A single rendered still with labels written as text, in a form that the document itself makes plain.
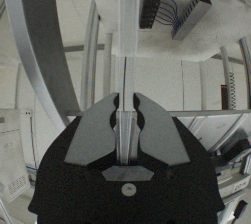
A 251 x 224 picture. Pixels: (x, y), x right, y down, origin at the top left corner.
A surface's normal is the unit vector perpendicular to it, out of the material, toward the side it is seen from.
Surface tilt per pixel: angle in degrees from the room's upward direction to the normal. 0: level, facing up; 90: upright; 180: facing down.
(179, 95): 90
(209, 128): 43
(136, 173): 133
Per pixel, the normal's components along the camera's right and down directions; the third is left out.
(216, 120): 0.00, 0.69
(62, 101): 1.00, 0.01
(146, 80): 0.00, -0.06
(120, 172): 0.00, -0.73
